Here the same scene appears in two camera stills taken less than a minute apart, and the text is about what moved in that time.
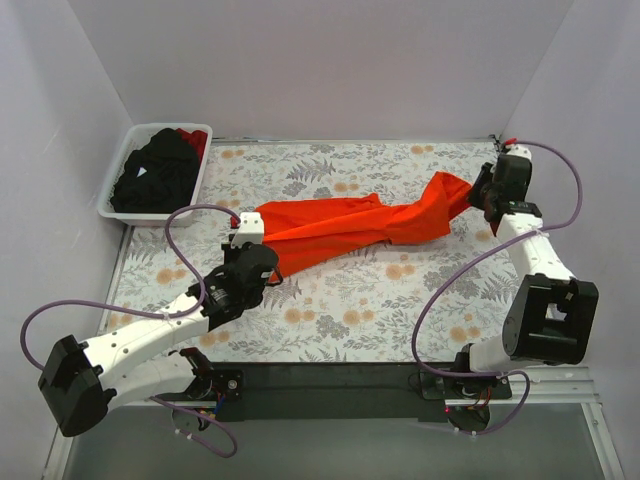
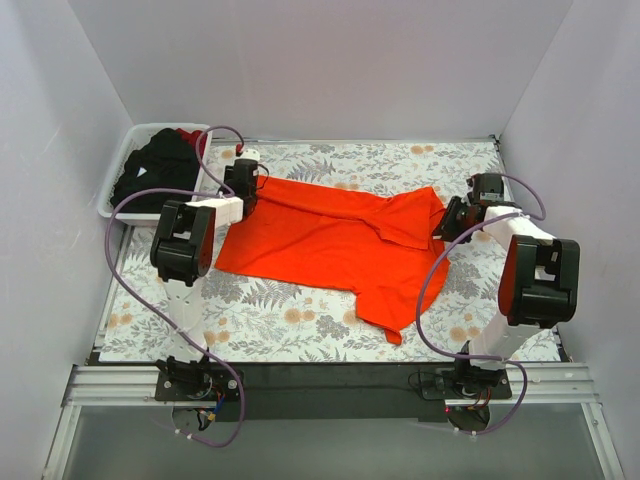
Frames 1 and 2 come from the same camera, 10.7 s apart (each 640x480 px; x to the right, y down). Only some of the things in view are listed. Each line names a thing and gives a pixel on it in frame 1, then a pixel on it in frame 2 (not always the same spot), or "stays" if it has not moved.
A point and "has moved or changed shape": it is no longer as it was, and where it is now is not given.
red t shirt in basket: x=198 y=138 stays
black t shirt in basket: x=159 y=178 stays
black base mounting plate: x=341 y=392 stays
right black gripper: x=483 y=185 to x=451 y=220
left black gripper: x=233 y=251 to x=251 y=201
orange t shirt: x=298 y=230 has moved or changed shape
